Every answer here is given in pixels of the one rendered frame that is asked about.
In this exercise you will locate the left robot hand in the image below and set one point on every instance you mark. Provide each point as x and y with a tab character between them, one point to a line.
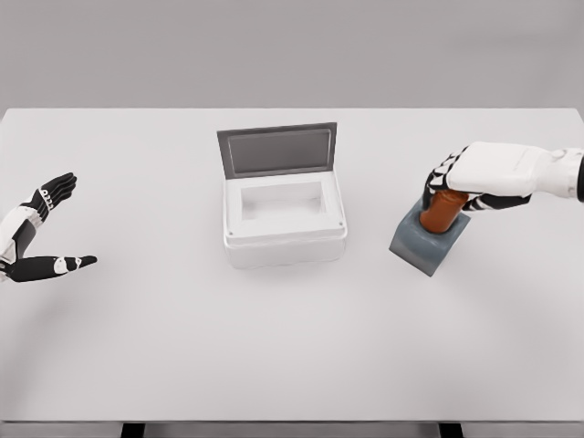
27	269

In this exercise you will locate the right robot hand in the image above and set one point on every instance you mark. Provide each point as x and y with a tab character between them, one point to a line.
497	169

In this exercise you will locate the grey block holder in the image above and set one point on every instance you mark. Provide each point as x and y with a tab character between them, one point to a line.
420	251

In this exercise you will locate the grey hinged box lid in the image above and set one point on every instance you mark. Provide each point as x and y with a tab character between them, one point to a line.
278	150

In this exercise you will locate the brown cylindrical bottle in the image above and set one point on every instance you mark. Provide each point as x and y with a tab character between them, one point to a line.
441	214

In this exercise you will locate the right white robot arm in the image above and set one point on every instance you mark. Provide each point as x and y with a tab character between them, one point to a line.
566	175

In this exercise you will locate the white open box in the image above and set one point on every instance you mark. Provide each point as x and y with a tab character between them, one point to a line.
285	242

